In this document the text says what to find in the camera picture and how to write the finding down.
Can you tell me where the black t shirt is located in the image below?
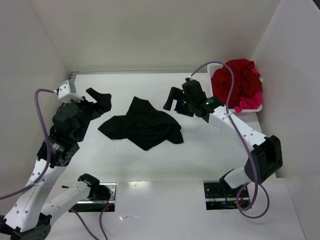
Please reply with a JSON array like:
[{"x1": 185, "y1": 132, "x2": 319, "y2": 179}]
[{"x1": 98, "y1": 96, "x2": 184, "y2": 151}]

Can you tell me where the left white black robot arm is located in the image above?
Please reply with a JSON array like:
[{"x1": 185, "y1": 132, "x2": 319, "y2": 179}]
[{"x1": 0, "y1": 88, "x2": 112, "y2": 240}]

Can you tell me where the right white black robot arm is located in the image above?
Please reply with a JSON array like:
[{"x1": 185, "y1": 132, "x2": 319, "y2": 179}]
[{"x1": 163, "y1": 79, "x2": 283, "y2": 190}]

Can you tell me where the white plastic basket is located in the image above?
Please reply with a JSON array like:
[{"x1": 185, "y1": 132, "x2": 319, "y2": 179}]
[{"x1": 206, "y1": 63, "x2": 263, "y2": 113}]

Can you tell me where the dark red t shirt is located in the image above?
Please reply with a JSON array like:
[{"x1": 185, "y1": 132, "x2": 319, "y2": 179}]
[{"x1": 211, "y1": 58, "x2": 263, "y2": 113}]

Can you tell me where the pink t shirt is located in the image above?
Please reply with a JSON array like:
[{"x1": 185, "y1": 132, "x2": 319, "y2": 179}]
[{"x1": 233, "y1": 67, "x2": 263, "y2": 113}]

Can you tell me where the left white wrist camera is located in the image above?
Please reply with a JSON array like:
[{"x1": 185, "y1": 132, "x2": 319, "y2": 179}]
[{"x1": 57, "y1": 80, "x2": 83, "y2": 104}]

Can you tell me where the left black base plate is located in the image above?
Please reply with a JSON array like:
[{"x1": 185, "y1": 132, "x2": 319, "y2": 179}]
[{"x1": 71, "y1": 182, "x2": 117, "y2": 213}]

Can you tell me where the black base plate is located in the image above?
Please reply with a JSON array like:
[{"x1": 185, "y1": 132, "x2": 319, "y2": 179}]
[
  {"x1": 71, "y1": 182, "x2": 117, "y2": 213},
  {"x1": 203, "y1": 181, "x2": 241, "y2": 211}
]

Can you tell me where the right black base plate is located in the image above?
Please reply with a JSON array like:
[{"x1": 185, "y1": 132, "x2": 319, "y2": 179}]
[{"x1": 203, "y1": 181, "x2": 241, "y2": 211}]

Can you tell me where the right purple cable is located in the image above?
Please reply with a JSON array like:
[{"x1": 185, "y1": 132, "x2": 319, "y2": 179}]
[{"x1": 191, "y1": 61, "x2": 271, "y2": 220}]

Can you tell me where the purple cable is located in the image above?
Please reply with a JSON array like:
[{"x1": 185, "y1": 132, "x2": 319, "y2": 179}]
[
  {"x1": 191, "y1": 61, "x2": 271, "y2": 220},
  {"x1": 0, "y1": 88, "x2": 107, "y2": 240}
]

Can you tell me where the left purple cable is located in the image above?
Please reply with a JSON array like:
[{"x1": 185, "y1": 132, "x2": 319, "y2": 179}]
[{"x1": 0, "y1": 88, "x2": 107, "y2": 240}]

